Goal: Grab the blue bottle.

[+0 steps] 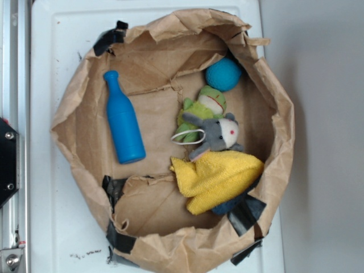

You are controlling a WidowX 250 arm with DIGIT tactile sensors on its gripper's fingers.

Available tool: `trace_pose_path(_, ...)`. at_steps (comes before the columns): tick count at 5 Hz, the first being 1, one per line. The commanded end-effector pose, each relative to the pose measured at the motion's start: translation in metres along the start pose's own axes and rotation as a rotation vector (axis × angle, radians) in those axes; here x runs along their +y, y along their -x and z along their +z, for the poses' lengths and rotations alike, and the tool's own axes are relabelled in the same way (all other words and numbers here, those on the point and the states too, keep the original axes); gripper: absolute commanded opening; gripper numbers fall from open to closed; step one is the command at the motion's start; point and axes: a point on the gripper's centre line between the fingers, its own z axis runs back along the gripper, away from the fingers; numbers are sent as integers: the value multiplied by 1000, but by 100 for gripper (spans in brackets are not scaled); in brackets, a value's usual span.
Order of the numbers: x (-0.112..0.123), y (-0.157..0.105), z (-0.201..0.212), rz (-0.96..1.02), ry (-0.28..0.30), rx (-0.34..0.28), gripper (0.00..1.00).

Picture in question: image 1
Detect blue textured ball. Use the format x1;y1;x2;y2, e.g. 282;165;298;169
205;58;242;92

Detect black tape lower right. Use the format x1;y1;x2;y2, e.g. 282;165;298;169
227;186;266;266

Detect green frog plush toy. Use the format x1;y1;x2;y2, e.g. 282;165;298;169
174;85;227;143

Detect blue plastic bottle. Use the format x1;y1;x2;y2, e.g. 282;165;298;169
104;71;146;164

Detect black tape lower left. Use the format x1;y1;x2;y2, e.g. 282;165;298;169
106;220;139;268

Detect metal corner bracket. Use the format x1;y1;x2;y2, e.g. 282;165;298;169
0;248;26;273

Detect black tape upper left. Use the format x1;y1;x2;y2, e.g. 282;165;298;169
93;20;129;56

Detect crumpled brown paper bag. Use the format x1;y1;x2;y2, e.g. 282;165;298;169
51;9;295;272

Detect white plastic tray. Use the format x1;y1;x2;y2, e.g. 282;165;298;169
30;0;286;273

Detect black mounting plate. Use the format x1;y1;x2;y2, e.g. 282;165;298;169
0;118;19;209

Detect aluminium frame rail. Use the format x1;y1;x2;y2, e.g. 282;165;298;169
1;1;32;272

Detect yellow microfibre cloth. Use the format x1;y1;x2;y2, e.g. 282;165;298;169
170;150;264;215

